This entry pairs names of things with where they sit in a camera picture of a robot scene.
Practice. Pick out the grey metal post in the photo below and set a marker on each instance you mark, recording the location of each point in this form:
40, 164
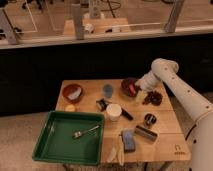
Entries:
7, 27
170, 26
77, 20

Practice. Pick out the grey metal post left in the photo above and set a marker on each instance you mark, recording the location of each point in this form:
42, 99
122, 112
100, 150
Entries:
7, 27

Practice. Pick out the blue sponge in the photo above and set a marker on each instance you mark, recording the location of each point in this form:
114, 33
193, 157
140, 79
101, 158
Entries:
128, 141

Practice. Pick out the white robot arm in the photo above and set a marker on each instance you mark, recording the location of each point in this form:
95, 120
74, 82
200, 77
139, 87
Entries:
196, 105

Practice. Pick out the dark purple bowl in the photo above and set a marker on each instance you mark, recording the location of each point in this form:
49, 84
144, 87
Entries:
125, 86

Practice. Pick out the black handled peeler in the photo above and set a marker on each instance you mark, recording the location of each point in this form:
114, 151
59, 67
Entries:
102, 105

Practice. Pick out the white cloth in bowl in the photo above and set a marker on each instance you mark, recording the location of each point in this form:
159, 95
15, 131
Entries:
75, 95

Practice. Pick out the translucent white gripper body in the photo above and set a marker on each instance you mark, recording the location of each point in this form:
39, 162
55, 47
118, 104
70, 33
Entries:
141, 95

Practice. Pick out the grey metal post right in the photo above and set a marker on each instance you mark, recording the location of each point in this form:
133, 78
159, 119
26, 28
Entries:
170, 26

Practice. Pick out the red bowl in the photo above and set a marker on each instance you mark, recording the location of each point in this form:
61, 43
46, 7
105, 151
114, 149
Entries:
69, 89

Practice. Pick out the white cup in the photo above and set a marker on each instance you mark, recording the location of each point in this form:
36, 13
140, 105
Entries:
114, 111

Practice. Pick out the white plastic knife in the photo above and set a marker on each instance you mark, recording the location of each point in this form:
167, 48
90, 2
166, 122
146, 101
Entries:
120, 154

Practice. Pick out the grey metal box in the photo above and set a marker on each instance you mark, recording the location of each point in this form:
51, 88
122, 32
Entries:
152, 136

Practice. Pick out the yellow lemon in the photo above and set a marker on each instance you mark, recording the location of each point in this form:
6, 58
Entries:
70, 108

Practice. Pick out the green plastic tray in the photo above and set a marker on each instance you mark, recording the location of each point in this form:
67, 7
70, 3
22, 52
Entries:
56, 144

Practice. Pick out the background wooden table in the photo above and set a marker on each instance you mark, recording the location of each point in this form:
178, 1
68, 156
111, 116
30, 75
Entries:
100, 25

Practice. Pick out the small metal cup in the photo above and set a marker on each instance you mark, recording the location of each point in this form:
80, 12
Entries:
149, 120

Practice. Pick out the bunch of dark grapes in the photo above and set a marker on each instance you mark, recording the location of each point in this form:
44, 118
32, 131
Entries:
154, 98

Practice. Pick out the blue cup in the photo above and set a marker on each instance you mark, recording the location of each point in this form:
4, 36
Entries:
108, 90

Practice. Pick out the metal spoon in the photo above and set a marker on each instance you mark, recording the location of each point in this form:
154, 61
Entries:
79, 134

